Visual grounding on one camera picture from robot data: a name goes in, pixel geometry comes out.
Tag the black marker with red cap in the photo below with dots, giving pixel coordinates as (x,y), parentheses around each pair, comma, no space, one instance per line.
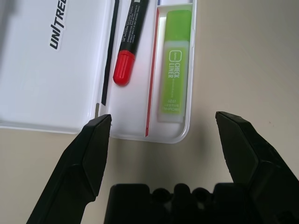
(130,35)

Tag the green highlighter pen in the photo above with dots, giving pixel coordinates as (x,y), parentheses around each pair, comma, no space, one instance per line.
(174,70)

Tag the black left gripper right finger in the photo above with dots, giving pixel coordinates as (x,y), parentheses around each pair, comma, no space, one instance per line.
(257,158)

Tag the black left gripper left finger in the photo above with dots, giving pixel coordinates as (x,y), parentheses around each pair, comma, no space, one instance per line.
(77,163)

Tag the white plastic pencil case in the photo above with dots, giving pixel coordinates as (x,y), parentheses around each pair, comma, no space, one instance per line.
(46,81)

